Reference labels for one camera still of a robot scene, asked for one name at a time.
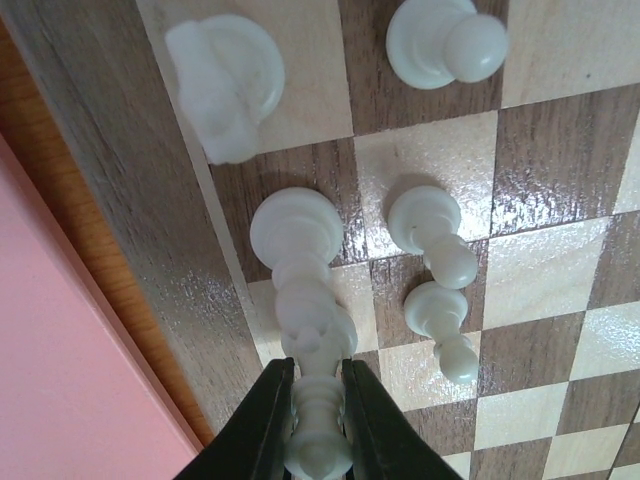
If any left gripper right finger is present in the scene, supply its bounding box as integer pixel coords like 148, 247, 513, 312
342, 359, 461, 480

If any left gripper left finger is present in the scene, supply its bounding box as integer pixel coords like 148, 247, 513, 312
179, 358, 294, 480

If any white chess pawn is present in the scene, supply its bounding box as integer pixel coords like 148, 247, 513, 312
386, 0, 509, 90
404, 281, 479, 384
387, 186, 478, 290

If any white chess knight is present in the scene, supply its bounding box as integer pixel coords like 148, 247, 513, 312
165, 14, 285, 165

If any white chess queen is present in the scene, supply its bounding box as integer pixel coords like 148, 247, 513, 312
283, 327, 353, 479

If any pink plastic tray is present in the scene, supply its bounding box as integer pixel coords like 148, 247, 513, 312
1, 145, 202, 479

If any white chess bishop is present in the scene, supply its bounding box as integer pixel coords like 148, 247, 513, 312
250, 187, 358, 358

